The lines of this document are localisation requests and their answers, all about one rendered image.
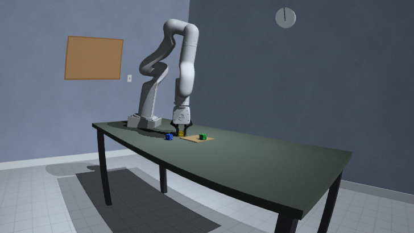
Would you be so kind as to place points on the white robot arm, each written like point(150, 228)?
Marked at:
point(151, 66)

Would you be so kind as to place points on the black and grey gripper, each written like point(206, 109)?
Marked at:
point(181, 116)

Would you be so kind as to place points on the tan flat mat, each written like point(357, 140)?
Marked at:
point(195, 138)

